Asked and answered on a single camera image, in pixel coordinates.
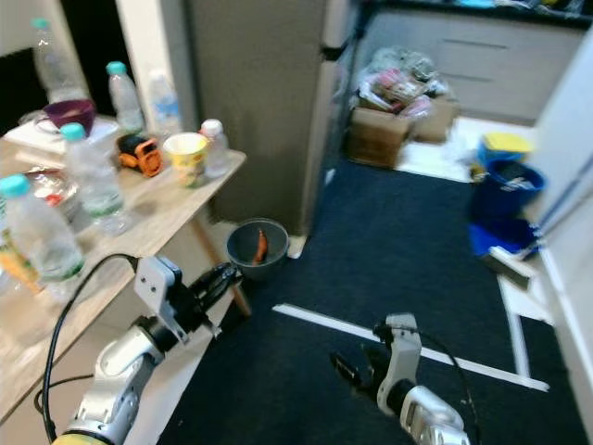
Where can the short white floor tape strip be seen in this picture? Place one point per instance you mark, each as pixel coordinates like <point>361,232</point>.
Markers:
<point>512,324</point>

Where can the orange carrot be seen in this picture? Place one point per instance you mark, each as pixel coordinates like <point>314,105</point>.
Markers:
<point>260,248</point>

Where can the white flat box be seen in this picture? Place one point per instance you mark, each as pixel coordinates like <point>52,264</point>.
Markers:
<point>28,141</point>

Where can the black kitchen counter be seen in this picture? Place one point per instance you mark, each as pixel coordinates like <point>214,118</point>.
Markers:
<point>426,7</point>

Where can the black floor carpet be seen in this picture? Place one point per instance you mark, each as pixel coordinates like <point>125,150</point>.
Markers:
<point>380,250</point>

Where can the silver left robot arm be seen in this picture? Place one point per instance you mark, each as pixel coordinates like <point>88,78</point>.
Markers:
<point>125,371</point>

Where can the teal cap water bottle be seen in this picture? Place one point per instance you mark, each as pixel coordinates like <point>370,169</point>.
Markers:
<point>46,246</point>
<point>125,102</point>
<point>94,185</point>

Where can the grey fridge main door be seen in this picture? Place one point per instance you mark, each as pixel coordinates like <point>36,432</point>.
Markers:
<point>320,139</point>

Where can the yellow label juice bottle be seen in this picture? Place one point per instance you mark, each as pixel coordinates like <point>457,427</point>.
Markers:
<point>14,269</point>

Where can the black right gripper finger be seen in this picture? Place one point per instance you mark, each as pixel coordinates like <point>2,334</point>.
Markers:
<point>351,380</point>
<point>345,362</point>

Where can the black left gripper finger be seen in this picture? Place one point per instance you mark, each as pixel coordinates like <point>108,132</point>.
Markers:
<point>222,291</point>
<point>222,273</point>

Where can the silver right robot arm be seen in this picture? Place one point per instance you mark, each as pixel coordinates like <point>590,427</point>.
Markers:
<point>431,417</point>

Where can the grey drawer cabinet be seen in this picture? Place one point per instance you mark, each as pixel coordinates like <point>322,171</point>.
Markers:
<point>491,65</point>

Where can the pink white slipper pair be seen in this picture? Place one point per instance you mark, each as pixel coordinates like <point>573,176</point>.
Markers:
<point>394,88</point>

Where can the crumpled grey green bag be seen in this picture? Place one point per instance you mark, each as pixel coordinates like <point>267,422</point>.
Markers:
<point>403,63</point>

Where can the yellow plastic container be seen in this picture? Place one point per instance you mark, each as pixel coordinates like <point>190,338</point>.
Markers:
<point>508,144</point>

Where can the orange black tape measure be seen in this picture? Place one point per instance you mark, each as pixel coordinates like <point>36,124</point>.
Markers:
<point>139,156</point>

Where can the blue plastic tray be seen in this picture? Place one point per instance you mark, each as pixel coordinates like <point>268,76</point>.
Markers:
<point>486,241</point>

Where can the brown cardboard box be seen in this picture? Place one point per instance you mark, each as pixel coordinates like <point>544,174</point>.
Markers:
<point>375,139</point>

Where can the white cap water bottle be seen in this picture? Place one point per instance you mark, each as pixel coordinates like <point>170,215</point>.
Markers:
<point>164,107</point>

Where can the yellow paper cup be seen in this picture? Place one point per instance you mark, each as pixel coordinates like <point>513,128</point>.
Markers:
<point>185,162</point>

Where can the grey round bowl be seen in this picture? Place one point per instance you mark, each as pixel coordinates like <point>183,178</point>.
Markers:
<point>278,250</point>

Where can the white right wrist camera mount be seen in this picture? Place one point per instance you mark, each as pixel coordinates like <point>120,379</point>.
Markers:
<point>403,343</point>

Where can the wooden table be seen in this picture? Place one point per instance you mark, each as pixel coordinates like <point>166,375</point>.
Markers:
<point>162,209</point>

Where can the grey steel fridge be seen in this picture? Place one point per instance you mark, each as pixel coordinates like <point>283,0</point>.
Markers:
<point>250,111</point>

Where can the clear glass bowl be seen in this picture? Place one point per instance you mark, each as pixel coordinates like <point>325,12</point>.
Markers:
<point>51,185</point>

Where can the small white cap bottle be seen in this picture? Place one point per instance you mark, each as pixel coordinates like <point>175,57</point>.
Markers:
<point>215,148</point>

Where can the purple bowl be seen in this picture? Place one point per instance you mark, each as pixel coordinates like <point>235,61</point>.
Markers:
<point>69,116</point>

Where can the blue bucket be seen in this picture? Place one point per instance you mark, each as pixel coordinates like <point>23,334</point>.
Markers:
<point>505,199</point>

